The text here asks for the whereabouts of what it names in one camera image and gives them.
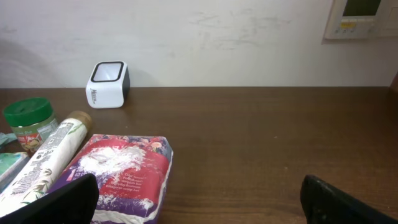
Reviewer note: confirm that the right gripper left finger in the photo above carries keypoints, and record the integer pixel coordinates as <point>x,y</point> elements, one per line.
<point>72,203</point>

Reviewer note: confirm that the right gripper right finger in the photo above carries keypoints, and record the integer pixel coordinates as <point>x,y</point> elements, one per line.
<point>323,203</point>

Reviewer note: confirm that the white tube with tan cap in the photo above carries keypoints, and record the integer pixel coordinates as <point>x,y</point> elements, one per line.
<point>46,165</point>

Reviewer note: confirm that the purple red pad pack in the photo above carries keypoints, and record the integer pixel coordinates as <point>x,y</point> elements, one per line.
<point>131,173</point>

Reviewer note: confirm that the small teal tissue pack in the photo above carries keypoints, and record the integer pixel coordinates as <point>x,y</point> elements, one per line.
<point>11,164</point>

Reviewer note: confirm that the green lid jar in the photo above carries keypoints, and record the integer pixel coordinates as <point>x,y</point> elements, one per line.
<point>32,121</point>

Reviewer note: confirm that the teal wipes packet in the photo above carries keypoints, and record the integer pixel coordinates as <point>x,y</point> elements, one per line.
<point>6,139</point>

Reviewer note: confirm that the white barcode scanner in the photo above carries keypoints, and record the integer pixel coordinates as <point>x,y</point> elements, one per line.
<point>108,85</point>

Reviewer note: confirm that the beige wall control panel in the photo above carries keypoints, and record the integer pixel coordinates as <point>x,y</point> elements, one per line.
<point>361,19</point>

